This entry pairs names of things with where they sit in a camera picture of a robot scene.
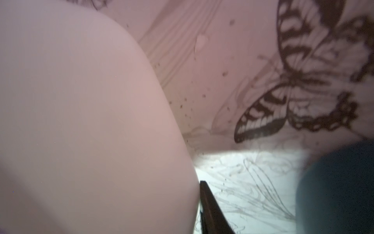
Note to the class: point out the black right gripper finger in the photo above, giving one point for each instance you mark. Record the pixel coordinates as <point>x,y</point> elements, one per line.
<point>213,220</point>

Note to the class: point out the dark teal storage box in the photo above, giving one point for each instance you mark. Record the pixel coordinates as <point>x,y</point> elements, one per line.
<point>336,193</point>

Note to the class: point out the white storage box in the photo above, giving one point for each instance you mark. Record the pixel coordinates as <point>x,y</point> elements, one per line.
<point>89,144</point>

